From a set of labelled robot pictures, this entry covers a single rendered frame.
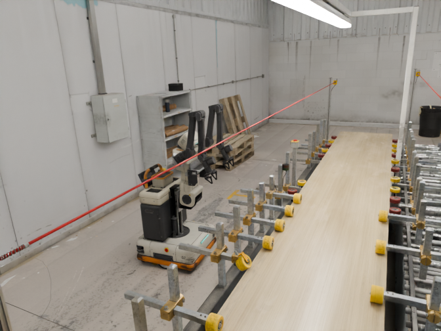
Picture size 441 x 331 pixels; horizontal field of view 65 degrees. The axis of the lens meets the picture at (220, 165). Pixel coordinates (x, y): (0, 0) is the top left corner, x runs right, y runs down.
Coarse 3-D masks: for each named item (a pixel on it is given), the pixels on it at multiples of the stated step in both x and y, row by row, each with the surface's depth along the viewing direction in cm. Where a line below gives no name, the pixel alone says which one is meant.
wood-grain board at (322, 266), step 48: (336, 144) 454; (384, 144) 445; (336, 192) 299; (384, 192) 295; (288, 240) 225; (336, 240) 223; (240, 288) 181; (288, 288) 179; (336, 288) 178; (384, 288) 176
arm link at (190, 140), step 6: (192, 114) 297; (204, 114) 299; (192, 120) 300; (192, 126) 302; (192, 132) 303; (192, 138) 306; (186, 144) 309; (192, 144) 308; (186, 150) 308; (186, 156) 310
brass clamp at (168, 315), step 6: (180, 294) 167; (168, 300) 163; (180, 300) 164; (168, 306) 159; (174, 306) 159; (180, 306) 165; (162, 312) 157; (168, 312) 156; (162, 318) 159; (168, 318) 157
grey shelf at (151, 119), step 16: (144, 96) 514; (160, 96) 502; (176, 96) 594; (144, 112) 522; (160, 112) 510; (176, 112) 544; (144, 128) 531; (160, 128) 518; (144, 144) 540; (160, 144) 527; (176, 144) 623; (144, 160) 549; (160, 160) 535; (176, 176) 594
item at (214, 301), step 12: (312, 168) 430; (288, 204) 334; (276, 216) 305; (252, 252) 250; (228, 276) 224; (240, 276) 231; (216, 288) 213; (228, 288) 214; (216, 300) 202; (204, 312) 193; (216, 312) 200; (192, 324) 185
